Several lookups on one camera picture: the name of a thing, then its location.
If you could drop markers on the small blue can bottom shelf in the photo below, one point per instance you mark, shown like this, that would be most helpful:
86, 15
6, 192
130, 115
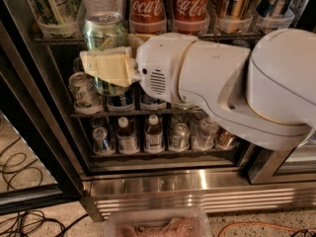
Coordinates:
102, 142

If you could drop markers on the right brown juice bottle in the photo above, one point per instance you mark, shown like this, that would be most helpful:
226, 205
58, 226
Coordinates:
154, 140

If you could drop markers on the stainless steel fridge frame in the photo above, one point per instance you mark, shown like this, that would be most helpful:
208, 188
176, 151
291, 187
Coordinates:
36, 101

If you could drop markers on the coca-cola can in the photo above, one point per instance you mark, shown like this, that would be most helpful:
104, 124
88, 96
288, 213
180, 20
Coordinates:
147, 16
189, 15

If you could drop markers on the right Coca-Cola can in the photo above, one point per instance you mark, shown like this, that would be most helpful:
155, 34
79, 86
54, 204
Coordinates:
189, 15

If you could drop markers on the brown juice bottle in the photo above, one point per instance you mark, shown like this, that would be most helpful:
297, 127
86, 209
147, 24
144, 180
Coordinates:
154, 140
127, 140

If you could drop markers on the blue patterned can front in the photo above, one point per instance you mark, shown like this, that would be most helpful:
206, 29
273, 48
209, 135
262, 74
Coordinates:
153, 104

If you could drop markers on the left Coca-Cola can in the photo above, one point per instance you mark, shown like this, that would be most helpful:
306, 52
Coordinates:
147, 16

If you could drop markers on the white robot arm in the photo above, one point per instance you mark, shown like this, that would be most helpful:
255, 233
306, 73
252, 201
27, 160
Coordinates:
265, 95

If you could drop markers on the blue silver can top shelf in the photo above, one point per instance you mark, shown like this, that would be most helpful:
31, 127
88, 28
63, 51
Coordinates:
272, 15

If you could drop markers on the silver can bottom shelf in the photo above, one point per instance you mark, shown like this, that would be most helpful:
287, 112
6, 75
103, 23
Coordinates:
179, 139

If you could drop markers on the gold striped can top shelf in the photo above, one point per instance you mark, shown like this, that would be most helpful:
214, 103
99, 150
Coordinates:
230, 13

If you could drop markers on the copper can bottom shelf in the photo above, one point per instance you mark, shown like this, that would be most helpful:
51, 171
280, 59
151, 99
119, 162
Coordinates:
225, 140

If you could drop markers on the left brown juice bottle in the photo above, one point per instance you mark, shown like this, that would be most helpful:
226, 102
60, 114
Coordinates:
127, 140

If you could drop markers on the white green can middle shelf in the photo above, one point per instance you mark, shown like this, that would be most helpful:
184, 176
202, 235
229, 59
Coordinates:
86, 98

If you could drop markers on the blue Pepsi can front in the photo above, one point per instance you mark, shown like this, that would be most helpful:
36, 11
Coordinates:
121, 103

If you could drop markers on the glass fridge door left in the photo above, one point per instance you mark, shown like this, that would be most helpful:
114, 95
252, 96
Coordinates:
24, 181

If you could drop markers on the small water bottle bottom shelf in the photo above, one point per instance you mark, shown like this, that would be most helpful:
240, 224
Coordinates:
205, 135

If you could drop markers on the green LaCroix can top shelf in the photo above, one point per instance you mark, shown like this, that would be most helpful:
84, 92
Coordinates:
105, 30

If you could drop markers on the clear plastic bin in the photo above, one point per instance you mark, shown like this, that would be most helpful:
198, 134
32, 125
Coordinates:
170, 222

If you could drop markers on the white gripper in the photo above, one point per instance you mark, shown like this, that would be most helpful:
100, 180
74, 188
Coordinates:
160, 64

